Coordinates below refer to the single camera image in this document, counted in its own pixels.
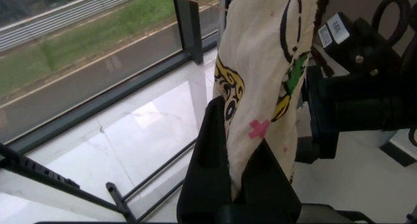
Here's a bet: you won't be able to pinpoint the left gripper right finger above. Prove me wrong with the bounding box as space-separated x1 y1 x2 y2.
233 139 303 223

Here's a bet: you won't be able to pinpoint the black clothes rack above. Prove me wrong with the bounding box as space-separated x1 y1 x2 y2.
0 141 198 223

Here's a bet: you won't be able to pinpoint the window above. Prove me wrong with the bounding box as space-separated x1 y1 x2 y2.
0 0 235 155

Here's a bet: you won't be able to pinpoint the cream printed shorts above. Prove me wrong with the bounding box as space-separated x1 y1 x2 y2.
212 0 322 202

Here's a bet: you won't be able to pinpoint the black cable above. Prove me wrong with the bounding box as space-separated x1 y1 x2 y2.
371 0 417 55

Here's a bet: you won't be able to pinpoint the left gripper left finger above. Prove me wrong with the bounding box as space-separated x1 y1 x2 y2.
177 95 235 223

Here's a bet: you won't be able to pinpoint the white low cabinet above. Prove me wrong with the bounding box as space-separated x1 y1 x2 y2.
379 129 417 168

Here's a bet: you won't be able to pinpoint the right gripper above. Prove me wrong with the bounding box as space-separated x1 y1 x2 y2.
304 64 417 160

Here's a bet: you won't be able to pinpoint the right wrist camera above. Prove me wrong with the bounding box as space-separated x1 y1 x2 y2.
317 11 405 98

